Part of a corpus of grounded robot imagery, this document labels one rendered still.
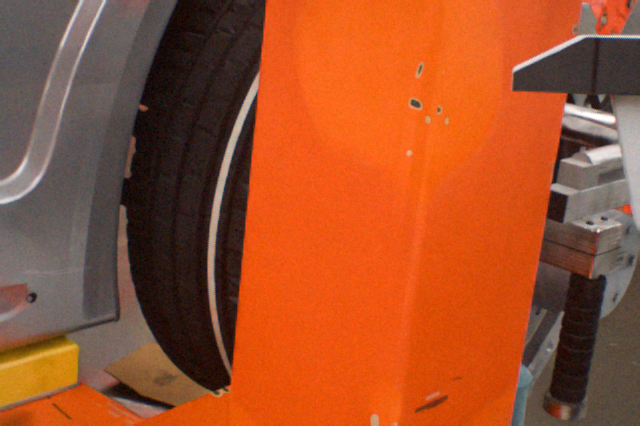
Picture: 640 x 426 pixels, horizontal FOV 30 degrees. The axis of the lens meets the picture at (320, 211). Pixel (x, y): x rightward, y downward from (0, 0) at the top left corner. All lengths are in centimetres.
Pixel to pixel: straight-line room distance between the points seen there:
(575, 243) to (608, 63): 85
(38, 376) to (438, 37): 70
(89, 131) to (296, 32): 46
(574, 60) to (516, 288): 58
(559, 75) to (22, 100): 93
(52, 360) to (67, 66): 31
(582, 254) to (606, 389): 206
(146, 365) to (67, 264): 170
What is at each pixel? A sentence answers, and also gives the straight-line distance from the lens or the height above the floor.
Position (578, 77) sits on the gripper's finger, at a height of 122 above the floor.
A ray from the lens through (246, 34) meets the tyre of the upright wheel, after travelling 133.
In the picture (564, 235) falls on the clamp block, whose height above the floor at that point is 93.
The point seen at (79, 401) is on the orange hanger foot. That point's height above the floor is 68.
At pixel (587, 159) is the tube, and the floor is 101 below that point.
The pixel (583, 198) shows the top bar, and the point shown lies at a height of 97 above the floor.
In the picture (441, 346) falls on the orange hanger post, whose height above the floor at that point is 95.
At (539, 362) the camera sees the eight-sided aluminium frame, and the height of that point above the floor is 64.
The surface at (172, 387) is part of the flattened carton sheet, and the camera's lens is 287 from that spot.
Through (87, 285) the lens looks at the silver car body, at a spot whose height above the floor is 80.
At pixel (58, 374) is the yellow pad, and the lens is 132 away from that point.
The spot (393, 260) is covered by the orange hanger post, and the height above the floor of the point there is 101.
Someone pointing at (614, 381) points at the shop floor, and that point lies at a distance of 328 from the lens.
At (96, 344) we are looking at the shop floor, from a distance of 310.
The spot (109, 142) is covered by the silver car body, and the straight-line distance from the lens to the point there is 126.
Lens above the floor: 127
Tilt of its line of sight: 17 degrees down
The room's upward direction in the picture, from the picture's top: 6 degrees clockwise
